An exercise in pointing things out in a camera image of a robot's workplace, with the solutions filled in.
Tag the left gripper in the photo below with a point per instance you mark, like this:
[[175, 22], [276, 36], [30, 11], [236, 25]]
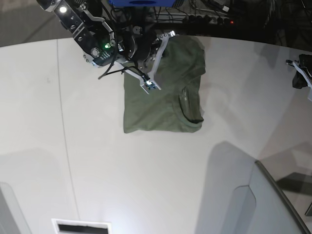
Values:
[[303, 75]]

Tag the black power strip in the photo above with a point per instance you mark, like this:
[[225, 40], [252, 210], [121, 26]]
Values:
[[183, 18]]

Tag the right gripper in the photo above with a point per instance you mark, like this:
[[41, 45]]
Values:
[[136, 55]]

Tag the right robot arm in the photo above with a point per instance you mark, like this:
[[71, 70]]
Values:
[[84, 19]]

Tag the green t-shirt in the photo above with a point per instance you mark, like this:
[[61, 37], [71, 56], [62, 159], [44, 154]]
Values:
[[175, 107]]

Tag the blue box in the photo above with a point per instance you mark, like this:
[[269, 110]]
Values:
[[142, 3]]

